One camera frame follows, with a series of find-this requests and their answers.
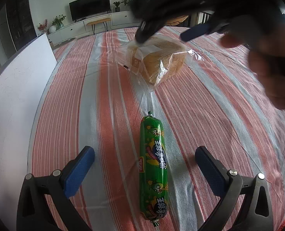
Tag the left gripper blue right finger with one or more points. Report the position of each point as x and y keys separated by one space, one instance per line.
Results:
x=256 y=210

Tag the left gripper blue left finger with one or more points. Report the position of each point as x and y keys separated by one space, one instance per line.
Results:
x=33 y=211

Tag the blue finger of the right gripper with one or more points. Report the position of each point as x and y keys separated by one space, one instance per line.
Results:
x=148 y=27
x=202 y=29

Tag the bagged sliced bread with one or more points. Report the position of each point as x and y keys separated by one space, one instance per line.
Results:
x=157 y=60

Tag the green sausage snack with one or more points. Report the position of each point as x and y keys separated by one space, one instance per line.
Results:
x=153 y=171

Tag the person's right hand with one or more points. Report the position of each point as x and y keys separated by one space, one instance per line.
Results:
x=273 y=83

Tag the orange lounge chair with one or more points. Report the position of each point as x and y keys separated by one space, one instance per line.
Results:
x=176 y=21

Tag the white tv cabinet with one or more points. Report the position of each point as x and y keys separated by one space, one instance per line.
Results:
x=119 y=20

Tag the small potted plant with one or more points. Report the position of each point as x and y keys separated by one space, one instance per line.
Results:
x=117 y=6

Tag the wooden bench stool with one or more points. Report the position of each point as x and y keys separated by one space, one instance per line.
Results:
x=93 y=24

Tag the black flat television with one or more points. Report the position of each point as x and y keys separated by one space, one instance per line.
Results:
x=83 y=8

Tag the green plant white vase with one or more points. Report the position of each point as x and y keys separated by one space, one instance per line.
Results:
x=57 y=23

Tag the striped red grey tablecloth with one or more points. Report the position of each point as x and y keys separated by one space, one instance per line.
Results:
x=145 y=110

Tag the red flower plant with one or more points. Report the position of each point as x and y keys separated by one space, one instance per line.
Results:
x=42 y=27

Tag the white board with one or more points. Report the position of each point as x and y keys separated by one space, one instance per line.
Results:
x=22 y=82

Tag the black display cabinet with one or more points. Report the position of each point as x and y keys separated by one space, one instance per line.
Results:
x=16 y=26

